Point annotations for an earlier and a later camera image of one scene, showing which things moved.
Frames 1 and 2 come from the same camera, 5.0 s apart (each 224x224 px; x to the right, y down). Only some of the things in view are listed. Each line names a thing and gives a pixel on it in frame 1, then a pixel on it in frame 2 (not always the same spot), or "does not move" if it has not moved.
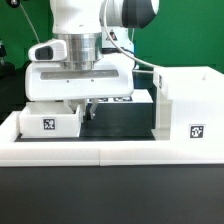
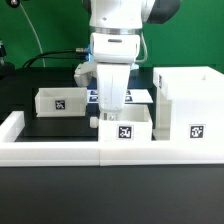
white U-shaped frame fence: [103, 153] does not move
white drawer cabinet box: [189, 103] does not move
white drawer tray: [49, 119] -> [134, 123]
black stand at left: [7, 69] does not move
